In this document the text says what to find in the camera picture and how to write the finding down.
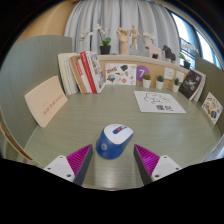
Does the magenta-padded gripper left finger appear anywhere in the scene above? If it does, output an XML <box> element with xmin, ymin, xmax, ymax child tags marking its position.
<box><xmin>43</xmin><ymin>143</ymin><xmax>94</xmax><ymax>187</ymax></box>

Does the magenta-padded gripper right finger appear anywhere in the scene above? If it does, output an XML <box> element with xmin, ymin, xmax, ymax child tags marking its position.
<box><xmin>133</xmin><ymin>143</ymin><xmax>183</xmax><ymax>186</ymax></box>

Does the blue and white computer mouse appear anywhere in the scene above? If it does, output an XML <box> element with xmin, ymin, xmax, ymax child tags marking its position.
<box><xmin>95</xmin><ymin>123</ymin><xmax>135</xmax><ymax>160</ymax></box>

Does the beige card with red text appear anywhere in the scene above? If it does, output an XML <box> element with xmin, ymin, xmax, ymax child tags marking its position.
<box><xmin>24</xmin><ymin>75</ymin><xmax>69</xmax><ymax>129</ymax></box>

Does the colourful picture card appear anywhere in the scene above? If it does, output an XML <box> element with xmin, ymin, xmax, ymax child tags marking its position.
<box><xmin>201</xmin><ymin>91</ymin><xmax>224</xmax><ymax>126</ymax></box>

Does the small succulent in white pot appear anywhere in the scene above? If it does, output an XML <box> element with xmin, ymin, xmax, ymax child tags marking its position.
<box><xmin>172</xmin><ymin>77</ymin><xmax>181</xmax><ymax>94</ymax></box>
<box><xmin>155</xmin><ymin>74</ymin><xmax>165</xmax><ymax>91</ymax></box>
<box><xmin>142</xmin><ymin>73</ymin><xmax>152</xmax><ymax>89</ymax></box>

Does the dark-covered book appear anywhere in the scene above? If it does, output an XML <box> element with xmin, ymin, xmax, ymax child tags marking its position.
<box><xmin>178</xmin><ymin>69</ymin><xmax>203</xmax><ymax>101</ymax></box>

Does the white book behind dark book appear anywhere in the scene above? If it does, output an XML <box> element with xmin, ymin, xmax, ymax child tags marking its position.
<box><xmin>193</xmin><ymin>69</ymin><xmax>207</xmax><ymax>103</ymax></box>

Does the brown-covered book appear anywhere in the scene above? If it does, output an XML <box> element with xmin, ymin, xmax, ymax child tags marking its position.
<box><xmin>68</xmin><ymin>54</ymin><xmax>88</xmax><ymax>95</ymax></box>

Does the thick white book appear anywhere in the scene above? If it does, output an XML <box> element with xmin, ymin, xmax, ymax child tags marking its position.
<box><xmin>57</xmin><ymin>52</ymin><xmax>79</xmax><ymax>96</ymax></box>

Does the purple round number sign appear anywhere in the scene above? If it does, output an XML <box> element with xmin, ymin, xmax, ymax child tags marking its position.
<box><xmin>135</xmin><ymin>65</ymin><xmax>151</xmax><ymax>82</ymax></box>

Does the white sticker sheet card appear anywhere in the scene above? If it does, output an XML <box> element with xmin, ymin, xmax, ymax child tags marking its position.
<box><xmin>104</xmin><ymin>62</ymin><xmax>138</xmax><ymax>86</ymax></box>

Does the green desk partition panel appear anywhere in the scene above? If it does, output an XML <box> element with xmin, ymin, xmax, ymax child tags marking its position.
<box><xmin>0</xmin><ymin>35</ymin><xmax>74</xmax><ymax>158</ymax></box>
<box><xmin>194</xmin><ymin>55</ymin><xmax>224</xmax><ymax>134</ymax></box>

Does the white orchid in dark pot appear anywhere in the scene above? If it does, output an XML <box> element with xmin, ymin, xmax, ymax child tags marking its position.
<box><xmin>178</xmin><ymin>43</ymin><xmax>201</xmax><ymax>70</ymax></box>

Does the light wooden desk shelf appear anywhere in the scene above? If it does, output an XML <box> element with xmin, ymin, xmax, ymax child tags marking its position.
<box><xmin>96</xmin><ymin>54</ymin><xmax>198</xmax><ymax>89</ymax></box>

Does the dark wooden horse figure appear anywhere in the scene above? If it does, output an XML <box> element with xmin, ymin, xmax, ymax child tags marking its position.
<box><xmin>162</xmin><ymin>45</ymin><xmax>177</xmax><ymax>64</ymax></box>

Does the pink wooden horse figure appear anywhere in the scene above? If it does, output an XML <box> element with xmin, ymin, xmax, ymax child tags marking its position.
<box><xmin>144</xmin><ymin>41</ymin><xmax>163</xmax><ymax>61</ymax></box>

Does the white orchid in black pot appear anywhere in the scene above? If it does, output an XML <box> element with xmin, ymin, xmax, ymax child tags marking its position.
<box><xmin>79</xmin><ymin>23</ymin><xmax>112</xmax><ymax>56</ymax></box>

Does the white orchid behind pink horse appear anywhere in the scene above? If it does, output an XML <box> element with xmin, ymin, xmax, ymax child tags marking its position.
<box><xmin>142</xmin><ymin>32</ymin><xmax>156</xmax><ymax>48</ymax></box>

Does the wooden artist mannequin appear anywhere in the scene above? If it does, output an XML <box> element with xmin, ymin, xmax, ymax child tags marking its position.
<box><xmin>129</xmin><ymin>24</ymin><xmax>144</xmax><ymax>53</ymax></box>

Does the wooden hand model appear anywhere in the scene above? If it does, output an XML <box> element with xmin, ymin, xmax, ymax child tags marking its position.
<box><xmin>116</xmin><ymin>27</ymin><xmax>131</xmax><ymax>56</ymax></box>

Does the grey pleated curtain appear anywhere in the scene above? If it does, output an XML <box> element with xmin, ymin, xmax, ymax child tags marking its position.
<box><xmin>64</xmin><ymin>0</ymin><xmax>181</xmax><ymax>56</ymax></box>

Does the white wall socket plate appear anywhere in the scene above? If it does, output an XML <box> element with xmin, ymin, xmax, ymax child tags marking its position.
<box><xmin>175</xmin><ymin>70</ymin><xmax>186</xmax><ymax>84</ymax></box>
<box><xmin>163</xmin><ymin>66</ymin><xmax>175</xmax><ymax>81</ymax></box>

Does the window with dark frame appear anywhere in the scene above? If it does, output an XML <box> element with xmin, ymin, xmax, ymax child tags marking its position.
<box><xmin>169</xmin><ymin>11</ymin><xmax>224</xmax><ymax>69</ymax></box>

